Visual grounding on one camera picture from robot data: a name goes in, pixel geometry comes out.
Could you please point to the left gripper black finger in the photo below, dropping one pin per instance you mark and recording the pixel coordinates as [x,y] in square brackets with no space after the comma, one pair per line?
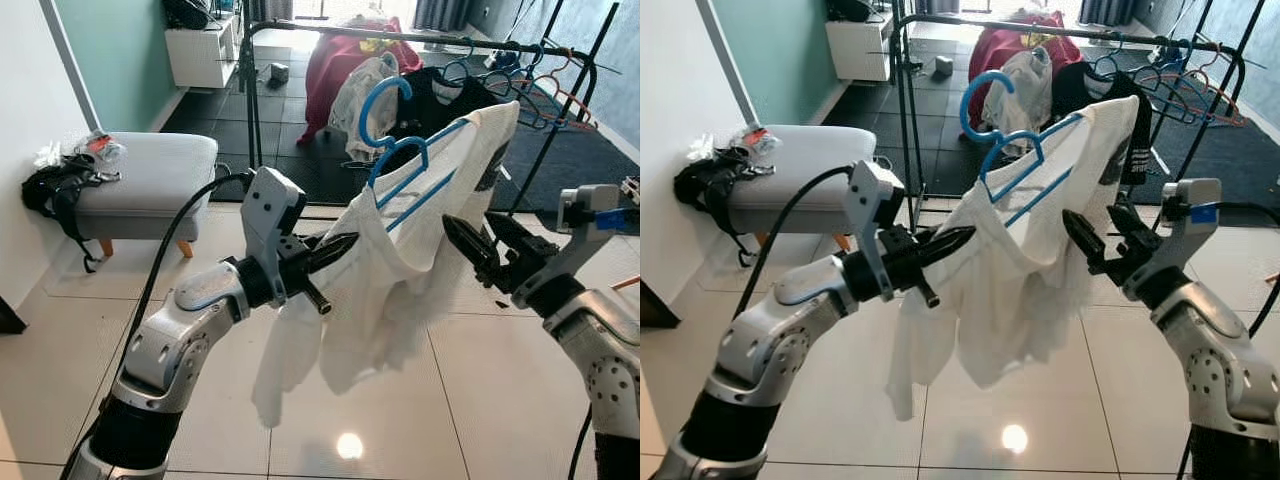
[942,248]
[928,290]
[316,295]
[328,252]

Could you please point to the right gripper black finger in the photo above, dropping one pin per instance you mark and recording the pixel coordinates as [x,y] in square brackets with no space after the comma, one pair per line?
[1088,245]
[472,252]
[512,237]
[1130,225]

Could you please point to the white t-shirt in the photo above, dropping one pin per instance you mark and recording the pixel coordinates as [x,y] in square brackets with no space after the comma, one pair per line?
[400,270]
[1020,270]

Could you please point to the blue clothes hanger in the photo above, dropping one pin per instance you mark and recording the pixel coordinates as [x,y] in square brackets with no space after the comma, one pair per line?
[520,100]
[964,108]
[363,118]
[1165,90]

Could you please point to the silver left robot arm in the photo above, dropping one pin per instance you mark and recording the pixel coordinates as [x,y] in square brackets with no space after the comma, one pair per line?
[760,350]
[165,350]

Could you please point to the orange clothes hanger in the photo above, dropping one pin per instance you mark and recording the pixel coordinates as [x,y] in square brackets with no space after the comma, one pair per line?
[575,108]
[1225,105]

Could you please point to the grey upholstered bench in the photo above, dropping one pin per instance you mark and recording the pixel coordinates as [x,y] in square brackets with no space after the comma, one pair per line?
[150,185]
[800,180]

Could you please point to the black metal clothes rack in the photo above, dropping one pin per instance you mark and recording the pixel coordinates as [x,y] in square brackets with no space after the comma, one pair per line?
[899,120]
[246,110]

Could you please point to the red cloth cover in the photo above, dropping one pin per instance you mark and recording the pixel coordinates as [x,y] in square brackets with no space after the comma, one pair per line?
[990,38]
[325,80]

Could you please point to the small white box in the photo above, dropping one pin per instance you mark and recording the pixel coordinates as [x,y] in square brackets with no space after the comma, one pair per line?
[945,66]
[277,72]

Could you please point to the clear wrapper with red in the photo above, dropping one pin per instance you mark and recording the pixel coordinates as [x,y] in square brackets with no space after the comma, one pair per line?
[755,140]
[103,148]

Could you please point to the white crumpled paper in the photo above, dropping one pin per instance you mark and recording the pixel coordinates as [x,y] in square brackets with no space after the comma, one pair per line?
[700,147]
[48,155]

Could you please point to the yellow cloth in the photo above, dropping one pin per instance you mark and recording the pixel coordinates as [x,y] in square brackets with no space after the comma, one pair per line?
[1032,38]
[372,45]

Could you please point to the white low cabinet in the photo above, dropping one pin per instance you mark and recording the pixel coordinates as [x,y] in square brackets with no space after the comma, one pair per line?
[860,50]
[200,55]

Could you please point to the grey curtain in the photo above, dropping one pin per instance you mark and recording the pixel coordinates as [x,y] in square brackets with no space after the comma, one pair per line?
[270,8]
[440,12]
[1105,10]

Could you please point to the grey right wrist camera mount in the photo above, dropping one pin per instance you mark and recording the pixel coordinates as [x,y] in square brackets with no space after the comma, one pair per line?
[1195,200]
[585,205]

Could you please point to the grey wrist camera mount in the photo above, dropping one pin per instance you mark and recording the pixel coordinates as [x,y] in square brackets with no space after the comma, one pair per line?
[872,195]
[1195,200]
[272,200]
[585,205]

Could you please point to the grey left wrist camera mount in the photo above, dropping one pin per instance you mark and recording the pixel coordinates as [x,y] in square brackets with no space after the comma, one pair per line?
[872,195]
[272,200]

